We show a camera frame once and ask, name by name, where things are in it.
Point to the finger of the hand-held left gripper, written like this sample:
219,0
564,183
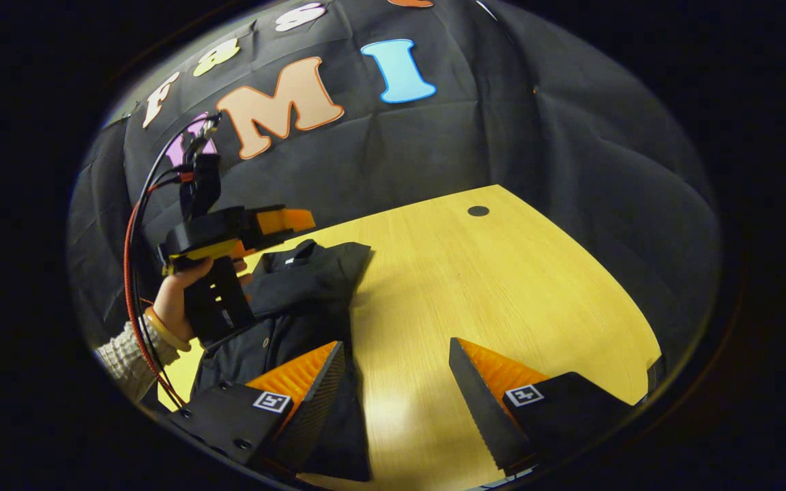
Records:
284,221

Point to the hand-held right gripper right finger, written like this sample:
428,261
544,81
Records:
485,412

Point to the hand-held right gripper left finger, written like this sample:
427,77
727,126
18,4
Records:
314,412

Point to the black collared garment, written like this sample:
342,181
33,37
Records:
297,293

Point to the black backdrop cloth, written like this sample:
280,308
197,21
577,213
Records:
502,136

